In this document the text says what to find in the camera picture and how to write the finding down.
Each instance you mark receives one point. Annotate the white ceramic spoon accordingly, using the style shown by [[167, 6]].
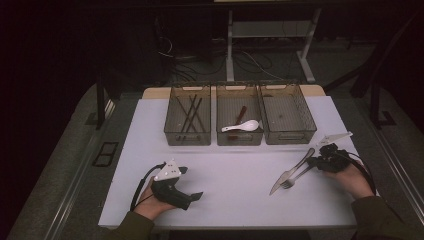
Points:
[[248, 125]]

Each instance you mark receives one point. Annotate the clear brown storage bin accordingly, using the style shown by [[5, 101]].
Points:
[[173, 115], [286, 113], [226, 113]]

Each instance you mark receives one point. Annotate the black upright stand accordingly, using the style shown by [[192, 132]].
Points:
[[100, 103]]

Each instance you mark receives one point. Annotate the brown wooden spoon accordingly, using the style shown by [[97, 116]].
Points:
[[242, 113]]

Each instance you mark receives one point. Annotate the steel table knife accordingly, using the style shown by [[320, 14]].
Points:
[[285, 176]]

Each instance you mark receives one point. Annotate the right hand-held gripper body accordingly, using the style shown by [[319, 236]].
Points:
[[333, 161]]

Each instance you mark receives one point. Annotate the person's right hand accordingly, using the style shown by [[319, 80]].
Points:
[[355, 180]]

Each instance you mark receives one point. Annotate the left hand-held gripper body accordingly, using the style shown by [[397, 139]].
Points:
[[170, 195]]

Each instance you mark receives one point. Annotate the white metal stand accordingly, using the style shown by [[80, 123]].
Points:
[[229, 50]]

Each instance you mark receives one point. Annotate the white table cover sheet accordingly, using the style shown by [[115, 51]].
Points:
[[233, 200]]

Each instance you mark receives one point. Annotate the metal floor rail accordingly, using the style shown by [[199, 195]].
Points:
[[70, 196], [400, 173]]

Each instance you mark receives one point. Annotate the black slanted stand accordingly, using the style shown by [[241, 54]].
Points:
[[375, 103]]

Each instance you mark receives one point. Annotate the black chopstick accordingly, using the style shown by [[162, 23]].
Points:
[[188, 113], [195, 115]]

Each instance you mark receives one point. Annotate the person's left hand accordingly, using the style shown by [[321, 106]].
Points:
[[146, 203]]

